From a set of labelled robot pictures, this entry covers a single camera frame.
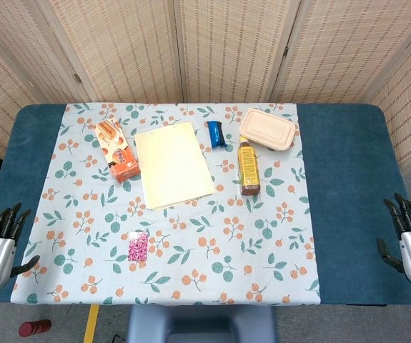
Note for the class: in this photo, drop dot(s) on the pink patterned packet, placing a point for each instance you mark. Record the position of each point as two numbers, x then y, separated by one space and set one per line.
138 248

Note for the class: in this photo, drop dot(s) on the orange biscuit snack box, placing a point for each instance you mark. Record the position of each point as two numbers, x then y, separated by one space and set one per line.
117 151

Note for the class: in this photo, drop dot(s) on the teal blue table cover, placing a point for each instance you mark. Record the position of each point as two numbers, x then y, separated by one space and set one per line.
348 178

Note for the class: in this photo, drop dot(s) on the red can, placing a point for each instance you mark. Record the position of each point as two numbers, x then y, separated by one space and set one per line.
35 328

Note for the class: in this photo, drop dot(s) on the yellow label tea bottle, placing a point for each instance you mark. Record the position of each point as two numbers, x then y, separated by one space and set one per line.
248 166

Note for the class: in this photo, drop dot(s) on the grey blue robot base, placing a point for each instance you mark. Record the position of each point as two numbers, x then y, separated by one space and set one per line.
201 325

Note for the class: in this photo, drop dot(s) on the blue snack packet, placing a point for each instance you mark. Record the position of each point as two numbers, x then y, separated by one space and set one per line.
216 135

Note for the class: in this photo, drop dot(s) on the floral berry print tablecloth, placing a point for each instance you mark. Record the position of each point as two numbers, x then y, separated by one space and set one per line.
176 250

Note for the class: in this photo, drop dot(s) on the woven bamboo folding screen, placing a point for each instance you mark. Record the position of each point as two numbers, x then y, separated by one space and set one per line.
226 53

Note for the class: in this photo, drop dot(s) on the beige lidded lunch box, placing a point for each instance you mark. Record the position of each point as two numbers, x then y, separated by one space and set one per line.
266 129

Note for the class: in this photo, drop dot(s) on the pale yellow paper sheet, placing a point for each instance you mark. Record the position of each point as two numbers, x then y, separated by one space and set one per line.
173 164

